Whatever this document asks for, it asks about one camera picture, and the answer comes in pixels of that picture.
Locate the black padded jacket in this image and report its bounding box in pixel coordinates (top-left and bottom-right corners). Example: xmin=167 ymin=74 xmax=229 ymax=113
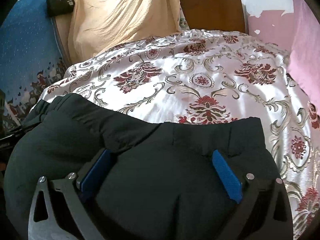
xmin=4 ymin=94 xmax=279 ymax=239

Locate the pink satin curtain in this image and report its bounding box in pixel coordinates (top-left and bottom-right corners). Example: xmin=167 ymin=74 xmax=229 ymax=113
xmin=289 ymin=0 xmax=320 ymax=111

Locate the floral satin bedspread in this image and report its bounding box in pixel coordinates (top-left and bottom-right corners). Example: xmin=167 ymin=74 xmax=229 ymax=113
xmin=41 ymin=29 xmax=319 ymax=239

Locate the brown wooden headboard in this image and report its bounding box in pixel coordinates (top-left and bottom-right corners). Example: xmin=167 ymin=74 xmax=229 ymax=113
xmin=180 ymin=0 xmax=246 ymax=33

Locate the beige draped cloth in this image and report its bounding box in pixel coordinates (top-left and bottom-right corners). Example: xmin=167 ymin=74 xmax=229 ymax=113
xmin=68 ymin=0 xmax=180 ymax=63

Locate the small black bag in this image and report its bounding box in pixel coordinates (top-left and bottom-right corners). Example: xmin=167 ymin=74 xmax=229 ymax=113
xmin=46 ymin=0 xmax=75 ymax=17

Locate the blue patterned wall hanging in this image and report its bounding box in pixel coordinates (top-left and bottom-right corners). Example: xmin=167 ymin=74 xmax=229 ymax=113
xmin=1 ymin=0 xmax=67 ymax=132

